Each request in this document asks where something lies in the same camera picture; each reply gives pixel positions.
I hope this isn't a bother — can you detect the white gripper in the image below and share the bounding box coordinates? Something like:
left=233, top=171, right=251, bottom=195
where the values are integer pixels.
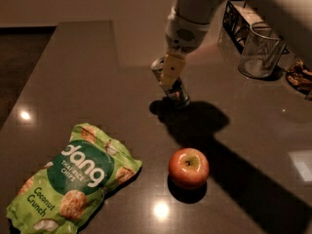
left=160, top=8, right=210, bottom=88

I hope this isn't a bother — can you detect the silver redbull can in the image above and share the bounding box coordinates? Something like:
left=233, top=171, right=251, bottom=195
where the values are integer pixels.
left=150, top=56, right=191, bottom=109

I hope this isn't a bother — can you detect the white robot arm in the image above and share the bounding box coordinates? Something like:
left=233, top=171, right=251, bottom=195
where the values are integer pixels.
left=160, top=0, right=312, bottom=89

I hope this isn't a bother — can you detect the clear glass cup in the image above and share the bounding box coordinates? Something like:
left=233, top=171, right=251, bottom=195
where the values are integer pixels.
left=238, top=21, right=286, bottom=79

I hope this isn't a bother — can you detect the red apple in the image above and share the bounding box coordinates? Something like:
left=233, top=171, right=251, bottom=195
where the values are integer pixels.
left=169, top=148, right=210, bottom=190

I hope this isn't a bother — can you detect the brown snack pile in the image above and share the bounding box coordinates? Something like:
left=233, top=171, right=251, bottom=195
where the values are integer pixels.
left=286, top=58, right=312, bottom=100

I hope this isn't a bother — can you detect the green rice chips bag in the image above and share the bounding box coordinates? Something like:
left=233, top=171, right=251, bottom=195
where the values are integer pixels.
left=7, top=123, right=142, bottom=234

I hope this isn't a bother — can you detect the black wire basket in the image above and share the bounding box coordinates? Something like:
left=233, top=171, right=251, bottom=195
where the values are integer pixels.
left=222, top=0, right=291, bottom=55

